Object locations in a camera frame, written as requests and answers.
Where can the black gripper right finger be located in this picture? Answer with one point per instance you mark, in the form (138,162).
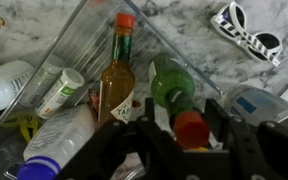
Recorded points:
(248,153)

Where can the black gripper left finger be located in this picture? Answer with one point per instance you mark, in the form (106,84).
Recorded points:
(101,156)

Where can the green sauce bottle red cap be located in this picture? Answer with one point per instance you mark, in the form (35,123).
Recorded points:
(172,87)

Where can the brown tabasco bottle red cap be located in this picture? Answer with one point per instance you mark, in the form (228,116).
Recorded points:
(118,80)

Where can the white pill bottle blue cap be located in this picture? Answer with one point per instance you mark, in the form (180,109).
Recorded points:
(56,142)

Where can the clear plastic case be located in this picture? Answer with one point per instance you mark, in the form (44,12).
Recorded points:
(85,45)

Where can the small white pill bottle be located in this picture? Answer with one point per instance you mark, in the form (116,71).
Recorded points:
(13,76)

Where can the white green label tube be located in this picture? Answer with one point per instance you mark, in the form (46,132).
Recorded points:
(63,88)

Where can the white striped sunglasses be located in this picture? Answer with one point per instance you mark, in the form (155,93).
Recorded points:
(231,23)

